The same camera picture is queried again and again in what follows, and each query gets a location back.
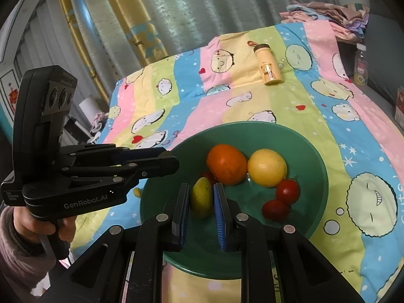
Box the grey-green curtain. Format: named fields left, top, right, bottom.
left=88, top=0, right=344, bottom=79

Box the person's left hand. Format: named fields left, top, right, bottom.
left=13, top=209, right=77, bottom=245

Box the gold and teal patterned curtain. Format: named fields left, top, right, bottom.
left=57, top=0, right=168, bottom=102

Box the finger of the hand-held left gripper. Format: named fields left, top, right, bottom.
left=61, top=151, right=180, bottom=194
left=62, top=143, right=168, bottom=159

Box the yellow-green pear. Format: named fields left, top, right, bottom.
left=247, top=149, right=288, bottom=188

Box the green plastic bowl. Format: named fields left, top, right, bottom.
left=140, top=121, right=325, bottom=281

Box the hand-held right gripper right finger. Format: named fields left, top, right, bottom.
left=213, top=183, right=365, bottom=303

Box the orange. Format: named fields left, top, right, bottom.
left=207, top=144, right=248, bottom=186

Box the red tomato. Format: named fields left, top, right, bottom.
left=261, top=199, right=291, bottom=221
left=199, top=171, right=218, bottom=185
left=275, top=178, right=301, bottom=205

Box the dark printed cloth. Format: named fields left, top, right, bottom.
left=88, top=110, right=109, bottom=144

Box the striped cartoon printed blanket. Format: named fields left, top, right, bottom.
left=68, top=19, right=404, bottom=303

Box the yellow bear print bottle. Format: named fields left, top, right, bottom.
left=247, top=41, right=282, bottom=86

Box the white panel with red ornament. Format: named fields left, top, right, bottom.
left=0, top=66, right=22, bottom=122

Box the pile of folded clothes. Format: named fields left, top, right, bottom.
left=279, top=1, right=370, bottom=42

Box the small green mango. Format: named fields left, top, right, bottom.
left=189, top=177, right=214, bottom=220

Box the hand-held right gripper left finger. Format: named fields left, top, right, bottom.
left=39, top=183, right=191, bottom=303

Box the clear plastic bottle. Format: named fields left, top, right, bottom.
left=353, top=43, right=370, bottom=87

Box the person's left forearm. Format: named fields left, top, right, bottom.
left=0, top=207, right=68, bottom=299

